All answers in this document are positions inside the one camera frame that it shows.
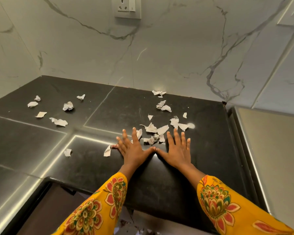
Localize grey wall cabinet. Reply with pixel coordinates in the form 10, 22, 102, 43
277, 0, 294, 28

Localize person's left forearm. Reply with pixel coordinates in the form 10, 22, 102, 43
51, 165, 139, 235

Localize stainless steel appliance top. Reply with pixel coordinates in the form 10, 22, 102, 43
231, 106, 294, 229

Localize person's right forearm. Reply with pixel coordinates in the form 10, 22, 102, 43
178, 163, 294, 235

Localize person's left hand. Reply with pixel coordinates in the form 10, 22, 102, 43
112, 127, 156, 167

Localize brown base cabinet door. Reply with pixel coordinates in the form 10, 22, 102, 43
16, 182, 90, 235

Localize person's right hand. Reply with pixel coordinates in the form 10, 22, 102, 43
156, 128, 192, 171

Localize white wall socket switch plate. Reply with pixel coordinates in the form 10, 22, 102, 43
111, 0, 142, 19

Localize scattered torn white paper scraps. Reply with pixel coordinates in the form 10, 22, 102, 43
27, 90, 190, 157

